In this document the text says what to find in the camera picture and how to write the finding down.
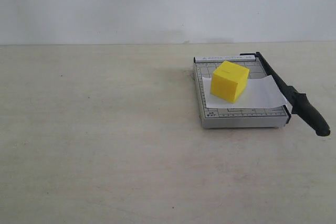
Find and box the yellow foam cube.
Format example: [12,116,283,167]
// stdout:
[210,61,249,103]

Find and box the white paper sheet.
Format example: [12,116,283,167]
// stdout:
[202,76,288,109]

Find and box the black cutter blade arm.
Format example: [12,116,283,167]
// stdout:
[240,52,331,137]

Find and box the grey paper cutter base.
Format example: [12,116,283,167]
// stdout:
[193,53,291,129]

